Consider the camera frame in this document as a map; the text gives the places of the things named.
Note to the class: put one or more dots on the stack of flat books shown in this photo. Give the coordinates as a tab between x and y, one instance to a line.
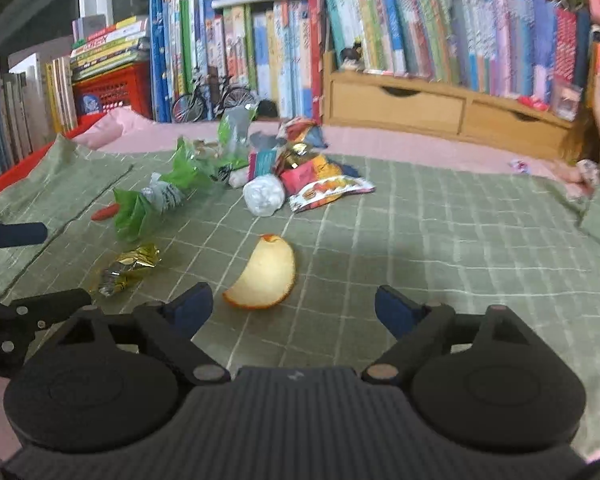
110	47

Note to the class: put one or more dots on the black bicycle model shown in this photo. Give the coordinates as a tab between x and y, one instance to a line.
200	102

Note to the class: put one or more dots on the white red snack packet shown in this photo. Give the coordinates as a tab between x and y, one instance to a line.
330	191

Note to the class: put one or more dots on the small pink wrapper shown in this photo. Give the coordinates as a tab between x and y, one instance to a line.
520	166

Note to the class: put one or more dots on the wooden desk organizer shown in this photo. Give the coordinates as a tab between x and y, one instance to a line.
405	105

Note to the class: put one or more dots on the white tissue ball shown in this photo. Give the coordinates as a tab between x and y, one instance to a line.
263	195

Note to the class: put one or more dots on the row of colourful slim books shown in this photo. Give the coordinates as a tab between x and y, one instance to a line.
455	25

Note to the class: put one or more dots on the crumpled gold foil wrapper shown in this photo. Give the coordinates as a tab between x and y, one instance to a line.
130	267

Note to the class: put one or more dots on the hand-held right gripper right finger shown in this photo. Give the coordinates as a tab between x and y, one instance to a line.
395	310

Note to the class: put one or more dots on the pink bed sheet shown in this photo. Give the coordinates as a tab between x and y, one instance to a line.
430	155

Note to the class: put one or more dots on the pink snack packet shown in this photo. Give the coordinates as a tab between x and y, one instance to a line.
297	177

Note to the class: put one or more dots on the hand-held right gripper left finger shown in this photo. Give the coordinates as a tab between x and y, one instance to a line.
195	305

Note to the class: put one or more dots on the red plastic basket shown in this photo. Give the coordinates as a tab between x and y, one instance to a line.
112	92

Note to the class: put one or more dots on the small black-haired figurine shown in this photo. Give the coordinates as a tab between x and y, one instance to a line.
351	57

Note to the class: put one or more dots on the teal pink box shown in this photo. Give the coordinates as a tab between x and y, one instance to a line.
262	162

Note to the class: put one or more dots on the red chili pepper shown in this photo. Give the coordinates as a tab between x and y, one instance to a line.
102	213

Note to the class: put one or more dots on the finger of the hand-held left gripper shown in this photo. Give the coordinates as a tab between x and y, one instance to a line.
40	310
20	234

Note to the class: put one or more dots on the green plastic wrapper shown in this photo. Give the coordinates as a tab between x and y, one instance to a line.
190	167

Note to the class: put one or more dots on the clear plastic bag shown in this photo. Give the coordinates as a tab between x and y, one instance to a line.
236	132

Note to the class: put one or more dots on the small black pouch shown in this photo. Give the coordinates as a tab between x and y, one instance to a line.
267	108

